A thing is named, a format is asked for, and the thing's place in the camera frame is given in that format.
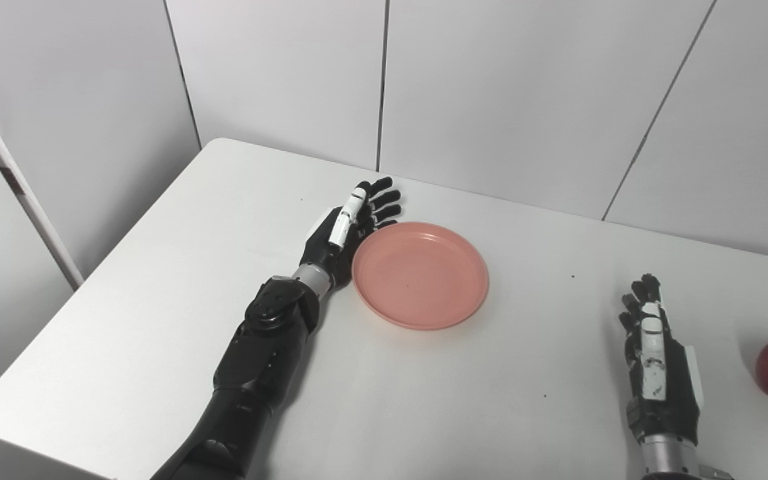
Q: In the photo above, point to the pink round plate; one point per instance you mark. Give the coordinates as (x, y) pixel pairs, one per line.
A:
(420, 275)

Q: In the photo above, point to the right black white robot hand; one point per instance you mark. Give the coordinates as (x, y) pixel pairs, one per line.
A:
(660, 380)

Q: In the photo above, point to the white partition frame post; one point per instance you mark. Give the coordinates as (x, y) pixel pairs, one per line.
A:
(17, 180)

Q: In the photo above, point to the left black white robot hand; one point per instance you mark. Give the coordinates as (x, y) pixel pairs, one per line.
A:
(344, 233)

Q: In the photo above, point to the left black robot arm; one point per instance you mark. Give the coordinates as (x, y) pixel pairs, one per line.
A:
(250, 380)

